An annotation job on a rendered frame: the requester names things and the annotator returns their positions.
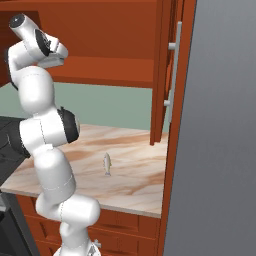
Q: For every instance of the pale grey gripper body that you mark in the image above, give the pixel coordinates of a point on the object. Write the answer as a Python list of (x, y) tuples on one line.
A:
[(52, 61)]

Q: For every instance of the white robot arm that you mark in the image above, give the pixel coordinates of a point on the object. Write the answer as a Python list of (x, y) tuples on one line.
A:
[(45, 133)]

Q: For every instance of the wooden cabinet door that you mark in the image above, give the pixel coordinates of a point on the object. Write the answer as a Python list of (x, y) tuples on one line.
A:
[(159, 83)]

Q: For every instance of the small raw fish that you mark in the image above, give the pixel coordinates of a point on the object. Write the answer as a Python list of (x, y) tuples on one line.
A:
[(107, 163)]

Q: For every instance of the black hob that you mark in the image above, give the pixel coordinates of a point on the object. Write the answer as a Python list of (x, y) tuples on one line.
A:
[(8, 146)]

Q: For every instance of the tall wooden side panel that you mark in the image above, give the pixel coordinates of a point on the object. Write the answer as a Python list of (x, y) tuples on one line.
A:
[(176, 116)]

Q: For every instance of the wide wooden drawer front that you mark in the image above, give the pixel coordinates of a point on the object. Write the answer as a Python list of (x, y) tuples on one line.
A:
[(118, 220)]

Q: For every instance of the dark oven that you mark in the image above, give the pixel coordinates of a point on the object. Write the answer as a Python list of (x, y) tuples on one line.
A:
[(15, 230)]

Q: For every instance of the grey fridge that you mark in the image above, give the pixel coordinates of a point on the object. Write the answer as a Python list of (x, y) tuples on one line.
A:
[(216, 140)]

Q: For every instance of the narrow wooden drawer front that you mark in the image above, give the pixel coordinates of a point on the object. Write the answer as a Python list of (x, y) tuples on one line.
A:
[(149, 227)]

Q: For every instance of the low wooden drawer front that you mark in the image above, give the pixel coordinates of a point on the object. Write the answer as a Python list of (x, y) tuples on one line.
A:
[(123, 245)]

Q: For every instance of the wooden wall cabinet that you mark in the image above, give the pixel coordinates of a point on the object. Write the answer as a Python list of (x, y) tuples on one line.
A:
[(100, 36)]

